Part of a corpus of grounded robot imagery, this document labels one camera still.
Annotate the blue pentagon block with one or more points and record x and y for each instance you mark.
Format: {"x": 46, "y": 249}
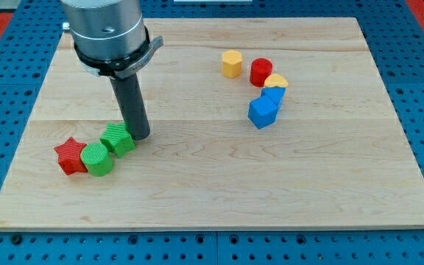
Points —
{"x": 262, "y": 111}

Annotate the yellow half-round block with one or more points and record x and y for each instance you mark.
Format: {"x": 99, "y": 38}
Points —
{"x": 276, "y": 80}

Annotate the green star block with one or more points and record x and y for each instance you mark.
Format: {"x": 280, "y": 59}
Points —
{"x": 117, "y": 140}

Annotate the yellow hexagon block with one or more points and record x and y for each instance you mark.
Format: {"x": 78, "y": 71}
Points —
{"x": 231, "y": 63}

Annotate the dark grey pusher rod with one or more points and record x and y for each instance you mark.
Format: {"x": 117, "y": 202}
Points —
{"x": 131, "y": 104}

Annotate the red cylinder block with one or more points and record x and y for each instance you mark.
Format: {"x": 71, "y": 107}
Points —
{"x": 261, "y": 68}

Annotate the red star block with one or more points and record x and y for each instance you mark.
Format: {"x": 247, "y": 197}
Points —
{"x": 69, "y": 156}

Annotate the green cylinder block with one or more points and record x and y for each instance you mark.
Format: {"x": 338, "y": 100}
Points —
{"x": 97, "y": 159}

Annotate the wooden board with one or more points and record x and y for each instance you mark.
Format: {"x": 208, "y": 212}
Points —
{"x": 336, "y": 157}

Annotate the blue triangular block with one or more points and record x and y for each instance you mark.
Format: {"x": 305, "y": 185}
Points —
{"x": 276, "y": 94}

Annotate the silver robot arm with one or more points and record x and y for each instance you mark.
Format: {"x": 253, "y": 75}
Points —
{"x": 111, "y": 40}

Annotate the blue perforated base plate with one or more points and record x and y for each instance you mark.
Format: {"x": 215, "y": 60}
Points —
{"x": 396, "y": 41}

